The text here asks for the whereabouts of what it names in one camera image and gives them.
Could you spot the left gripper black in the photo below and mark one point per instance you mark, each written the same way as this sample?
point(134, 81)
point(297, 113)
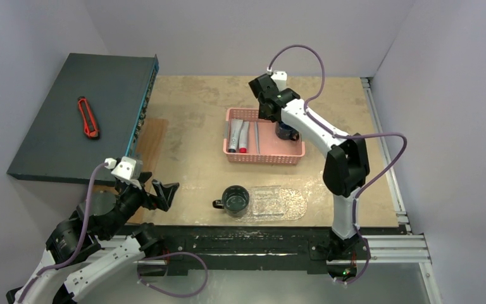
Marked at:
point(164, 194)

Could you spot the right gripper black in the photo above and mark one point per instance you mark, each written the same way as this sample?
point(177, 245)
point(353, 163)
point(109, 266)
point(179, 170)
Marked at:
point(268, 111)

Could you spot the pink plastic basket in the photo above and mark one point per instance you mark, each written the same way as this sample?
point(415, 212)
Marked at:
point(273, 150)

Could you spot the dark green mug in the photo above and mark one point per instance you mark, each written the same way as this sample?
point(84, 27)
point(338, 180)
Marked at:
point(234, 201)

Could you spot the clear plastic soap dish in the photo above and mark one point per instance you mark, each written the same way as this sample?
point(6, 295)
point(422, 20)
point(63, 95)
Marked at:
point(266, 202)

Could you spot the clear textured oval tray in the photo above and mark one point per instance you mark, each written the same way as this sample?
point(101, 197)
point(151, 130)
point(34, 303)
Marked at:
point(295, 203)

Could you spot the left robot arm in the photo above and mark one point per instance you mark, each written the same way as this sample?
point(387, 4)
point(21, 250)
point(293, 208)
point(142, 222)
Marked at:
point(62, 275)

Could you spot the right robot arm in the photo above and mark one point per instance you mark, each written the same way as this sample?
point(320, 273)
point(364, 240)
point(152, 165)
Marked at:
point(346, 158)

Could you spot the grey toothbrush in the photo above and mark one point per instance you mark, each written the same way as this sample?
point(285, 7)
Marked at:
point(256, 135)

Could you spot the white toothpaste tube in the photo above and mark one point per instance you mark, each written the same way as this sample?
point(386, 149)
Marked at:
point(233, 140)

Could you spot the red cap toothpaste tube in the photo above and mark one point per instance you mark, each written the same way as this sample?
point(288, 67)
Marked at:
point(243, 137)

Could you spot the dark blue cup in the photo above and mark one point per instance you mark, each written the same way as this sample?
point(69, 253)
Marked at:
point(286, 132)

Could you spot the red utility knife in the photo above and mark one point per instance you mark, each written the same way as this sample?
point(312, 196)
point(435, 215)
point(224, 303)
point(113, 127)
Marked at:
point(90, 127)

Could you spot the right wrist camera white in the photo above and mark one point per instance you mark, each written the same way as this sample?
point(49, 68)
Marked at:
point(280, 78)

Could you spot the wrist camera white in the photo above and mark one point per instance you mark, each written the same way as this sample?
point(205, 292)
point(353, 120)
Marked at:
point(126, 169)
point(280, 78)

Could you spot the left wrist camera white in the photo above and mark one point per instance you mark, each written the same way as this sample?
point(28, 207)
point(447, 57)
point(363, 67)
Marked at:
point(126, 169)

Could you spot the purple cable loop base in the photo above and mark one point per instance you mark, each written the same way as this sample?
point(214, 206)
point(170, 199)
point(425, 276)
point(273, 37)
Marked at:
point(165, 257)

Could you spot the dark grey network switch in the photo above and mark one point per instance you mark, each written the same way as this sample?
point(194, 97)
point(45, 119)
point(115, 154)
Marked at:
point(93, 111)

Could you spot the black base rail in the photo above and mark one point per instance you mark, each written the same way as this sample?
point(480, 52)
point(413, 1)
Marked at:
point(313, 250)

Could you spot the aluminium frame rail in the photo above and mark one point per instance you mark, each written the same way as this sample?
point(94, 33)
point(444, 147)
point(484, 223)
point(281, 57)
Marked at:
point(408, 248)

